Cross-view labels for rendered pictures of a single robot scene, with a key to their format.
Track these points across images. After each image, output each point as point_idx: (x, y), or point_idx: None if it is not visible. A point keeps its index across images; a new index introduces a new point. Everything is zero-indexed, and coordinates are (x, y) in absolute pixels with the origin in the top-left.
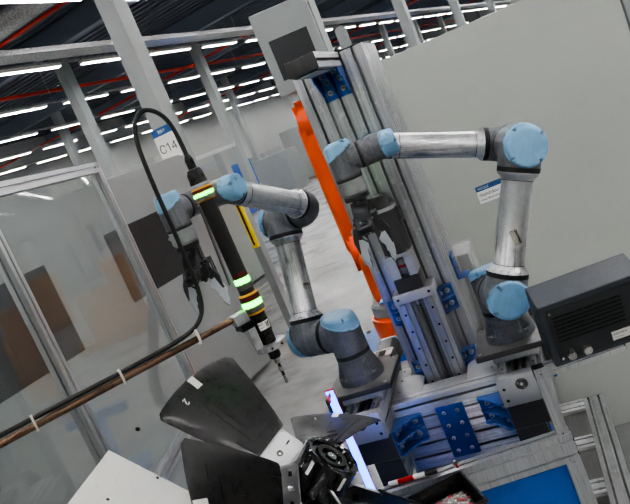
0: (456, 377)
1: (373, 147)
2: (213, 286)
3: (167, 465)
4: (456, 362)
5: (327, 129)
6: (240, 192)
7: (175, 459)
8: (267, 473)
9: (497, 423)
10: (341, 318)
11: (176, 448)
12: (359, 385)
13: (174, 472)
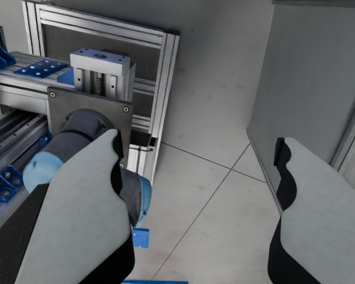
0: (9, 101)
1: None
2: (105, 216)
3: (351, 123)
4: (0, 115)
5: None
6: None
7: (338, 142)
8: None
9: (1, 49)
10: (32, 169)
11: (336, 157)
12: (87, 109)
13: (340, 126)
